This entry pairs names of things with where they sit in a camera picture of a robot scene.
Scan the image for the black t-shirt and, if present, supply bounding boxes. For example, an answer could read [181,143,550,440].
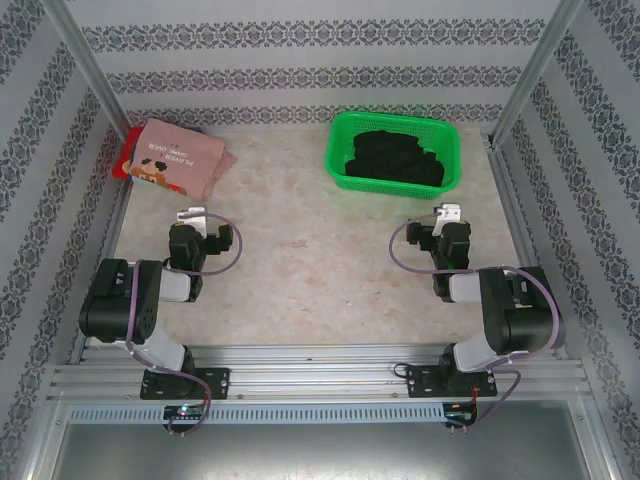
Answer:
[343,130,446,189]

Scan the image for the green plastic mesh basket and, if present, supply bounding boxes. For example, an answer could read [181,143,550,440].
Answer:
[324,110,462,201]

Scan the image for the pink folded t-shirt pixel print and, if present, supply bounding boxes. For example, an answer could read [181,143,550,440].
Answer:
[128,118,239,202]

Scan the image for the red folded t-shirt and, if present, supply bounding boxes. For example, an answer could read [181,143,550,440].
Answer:
[110,126,146,180]

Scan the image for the left controller board green LED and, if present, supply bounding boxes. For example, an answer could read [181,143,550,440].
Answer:
[163,404,209,426]

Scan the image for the right controller board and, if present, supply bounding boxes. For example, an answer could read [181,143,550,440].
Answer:
[444,401,480,427]

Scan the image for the grey metal sheet panel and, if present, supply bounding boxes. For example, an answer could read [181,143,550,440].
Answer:
[29,399,619,480]

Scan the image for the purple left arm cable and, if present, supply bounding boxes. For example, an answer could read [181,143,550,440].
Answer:
[124,212,245,436]

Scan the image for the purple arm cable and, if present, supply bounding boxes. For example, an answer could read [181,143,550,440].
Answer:
[389,211,565,432]
[124,212,245,436]

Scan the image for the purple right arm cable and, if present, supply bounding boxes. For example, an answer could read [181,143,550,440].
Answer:
[389,211,565,432]

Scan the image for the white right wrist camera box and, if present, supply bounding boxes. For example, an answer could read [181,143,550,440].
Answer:
[432,202,464,237]

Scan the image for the aluminium side rail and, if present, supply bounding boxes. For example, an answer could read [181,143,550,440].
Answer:
[487,132,572,362]
[68,182,127,365]

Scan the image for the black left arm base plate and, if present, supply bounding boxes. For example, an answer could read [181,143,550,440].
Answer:
[139,367,232,401]

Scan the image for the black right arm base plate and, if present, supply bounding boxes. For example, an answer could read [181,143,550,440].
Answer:
[405,363,499,400]

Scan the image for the aluminium mounting rail frame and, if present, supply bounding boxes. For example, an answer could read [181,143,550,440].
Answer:
[47,342,596,404]

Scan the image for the grey slotted cable duct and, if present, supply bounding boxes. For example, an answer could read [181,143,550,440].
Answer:
[67,403,447,425]

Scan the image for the aluminium corner post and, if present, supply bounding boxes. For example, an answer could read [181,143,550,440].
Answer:
[488,0,585,149]
[42,0,132,141]

